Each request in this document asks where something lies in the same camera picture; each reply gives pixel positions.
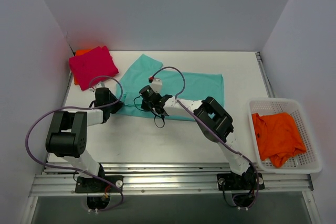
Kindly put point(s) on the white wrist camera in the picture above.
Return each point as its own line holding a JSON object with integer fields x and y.
{"x": 155, "y": 84}
{"x": 96, "y": 87}

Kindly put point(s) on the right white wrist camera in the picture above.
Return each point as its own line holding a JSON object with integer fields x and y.
{"x": 155, "y": 84}

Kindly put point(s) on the orange t shirt in basket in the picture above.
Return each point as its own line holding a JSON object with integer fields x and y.
{"x": 278, "y": 138}

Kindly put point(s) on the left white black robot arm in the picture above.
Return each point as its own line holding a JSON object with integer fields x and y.
{"x": 67, "y": 135}

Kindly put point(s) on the folded orange t shirt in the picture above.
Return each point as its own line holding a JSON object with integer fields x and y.
{"x": 80, "y": 52}

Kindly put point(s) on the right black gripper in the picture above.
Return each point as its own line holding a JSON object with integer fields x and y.
{"x": 145, "y": 102}

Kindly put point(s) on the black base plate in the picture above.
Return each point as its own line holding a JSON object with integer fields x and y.
{"x": 91, "y": 185}
{"x": 231, "y": 181}

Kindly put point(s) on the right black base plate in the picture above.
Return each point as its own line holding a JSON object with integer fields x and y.
{"x": 231, "y": 181}

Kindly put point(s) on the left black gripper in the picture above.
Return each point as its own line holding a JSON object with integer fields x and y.
{"x": 117, "y": 105}

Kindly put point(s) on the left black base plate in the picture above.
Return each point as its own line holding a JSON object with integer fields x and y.
{"x": 91, "y": 185}

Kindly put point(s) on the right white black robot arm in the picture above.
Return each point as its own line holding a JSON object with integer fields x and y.
{"x": 213, "y": 120}

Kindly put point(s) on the folded magenta t shirt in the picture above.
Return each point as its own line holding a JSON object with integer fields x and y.
{"x": 90, "y": 67}

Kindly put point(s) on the aluminium rail frame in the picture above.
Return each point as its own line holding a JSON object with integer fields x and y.
{"x": 164, "y": 179}

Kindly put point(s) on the white plastic basket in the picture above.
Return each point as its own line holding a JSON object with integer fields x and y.
{"x": 306, "y": 163}

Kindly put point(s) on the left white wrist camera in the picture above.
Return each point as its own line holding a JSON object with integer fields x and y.
{"x": 96, "y": 87}

